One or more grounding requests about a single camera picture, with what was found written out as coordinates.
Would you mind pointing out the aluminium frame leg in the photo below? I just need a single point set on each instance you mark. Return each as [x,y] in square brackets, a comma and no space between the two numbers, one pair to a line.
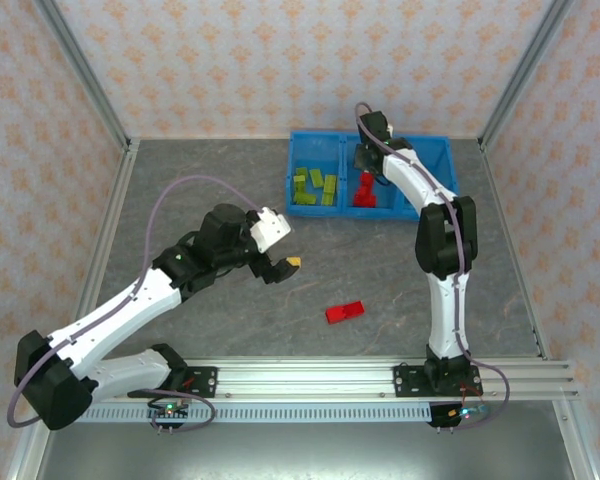
[575,445]
[27,452]

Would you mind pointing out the aluminium frame post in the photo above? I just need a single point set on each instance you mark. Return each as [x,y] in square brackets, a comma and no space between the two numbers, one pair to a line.
[525,70]
[83,70]

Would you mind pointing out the aluminium side rail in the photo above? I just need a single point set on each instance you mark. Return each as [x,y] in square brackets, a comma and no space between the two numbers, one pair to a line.
[517,250]
[107,240]

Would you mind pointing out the small electronics board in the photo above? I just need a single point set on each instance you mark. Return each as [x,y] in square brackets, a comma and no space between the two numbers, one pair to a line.
[450,415]
[170,411]

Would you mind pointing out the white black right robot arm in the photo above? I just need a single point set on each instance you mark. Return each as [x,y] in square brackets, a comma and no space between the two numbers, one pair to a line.
[447,240]

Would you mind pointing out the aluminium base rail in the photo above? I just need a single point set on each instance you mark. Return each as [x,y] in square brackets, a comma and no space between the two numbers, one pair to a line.
[305,377]

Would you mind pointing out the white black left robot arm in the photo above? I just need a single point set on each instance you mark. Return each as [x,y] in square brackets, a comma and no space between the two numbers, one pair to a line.
[115,320]

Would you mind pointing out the grey metal sheet panel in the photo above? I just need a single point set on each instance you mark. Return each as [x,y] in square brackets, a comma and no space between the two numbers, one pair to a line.
[305,455]

